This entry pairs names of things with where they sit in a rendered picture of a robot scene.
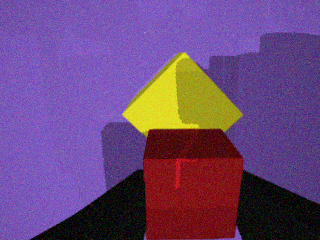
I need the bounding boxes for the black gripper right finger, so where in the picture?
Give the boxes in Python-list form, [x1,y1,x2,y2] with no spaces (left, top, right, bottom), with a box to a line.
[236,169,320,240]

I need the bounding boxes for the yellow cube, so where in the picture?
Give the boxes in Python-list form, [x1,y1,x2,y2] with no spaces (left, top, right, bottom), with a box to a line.
[123,52,243,137]

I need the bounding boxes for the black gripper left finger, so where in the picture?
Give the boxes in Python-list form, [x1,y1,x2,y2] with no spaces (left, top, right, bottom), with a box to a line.
[29,169,147,240]

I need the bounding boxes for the red cube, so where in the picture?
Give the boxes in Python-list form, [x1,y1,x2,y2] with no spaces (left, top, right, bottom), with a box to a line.
[144,128,244,240]

